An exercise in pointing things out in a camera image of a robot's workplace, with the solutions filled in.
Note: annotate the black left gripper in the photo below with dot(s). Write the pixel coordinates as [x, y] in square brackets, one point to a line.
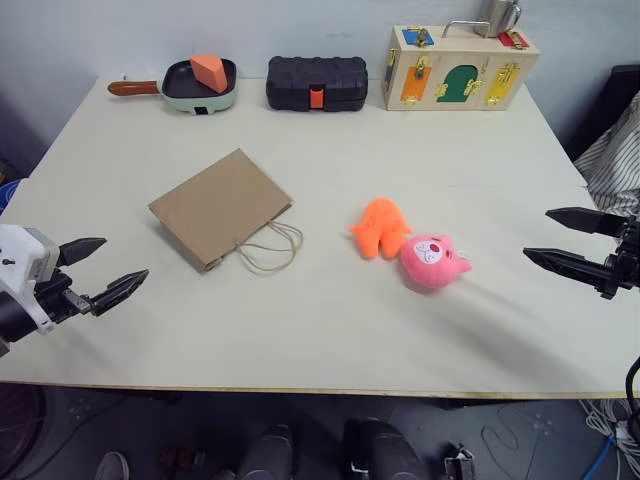
[57, 300]

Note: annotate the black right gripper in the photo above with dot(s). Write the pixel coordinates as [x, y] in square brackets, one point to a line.
[629, 265]

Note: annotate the brown paper bag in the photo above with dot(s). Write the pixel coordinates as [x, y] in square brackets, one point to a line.
[220, 205]

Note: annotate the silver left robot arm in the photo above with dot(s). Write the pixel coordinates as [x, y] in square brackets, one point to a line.
[12, 317]

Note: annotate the person in striped shirt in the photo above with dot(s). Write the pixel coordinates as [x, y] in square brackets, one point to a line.
[615, 155]

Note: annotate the blue bin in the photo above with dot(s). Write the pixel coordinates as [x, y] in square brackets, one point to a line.
[7, 197]

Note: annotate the pink plush toy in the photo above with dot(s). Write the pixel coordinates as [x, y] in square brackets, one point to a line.
[430, 272]

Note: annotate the grey shoe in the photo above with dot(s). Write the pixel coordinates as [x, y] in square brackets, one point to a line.
[112, 467]

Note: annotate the orange plush toy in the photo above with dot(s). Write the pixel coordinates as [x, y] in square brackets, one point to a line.
[380, 225]

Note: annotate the wooden lock box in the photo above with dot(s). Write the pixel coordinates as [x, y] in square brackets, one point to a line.
[465, 49]

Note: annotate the orange wedge block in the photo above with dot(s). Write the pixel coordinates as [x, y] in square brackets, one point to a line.
[207, 72]

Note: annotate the metal mug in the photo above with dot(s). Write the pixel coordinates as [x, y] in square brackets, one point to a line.
[492, 17]

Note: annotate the black case with orange latch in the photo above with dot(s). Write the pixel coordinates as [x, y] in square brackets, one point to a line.
[300, 80]

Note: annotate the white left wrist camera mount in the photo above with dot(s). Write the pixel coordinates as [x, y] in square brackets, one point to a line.
[22, 260]

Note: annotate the metal bracket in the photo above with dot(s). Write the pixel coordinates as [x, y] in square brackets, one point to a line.
[457, 462]

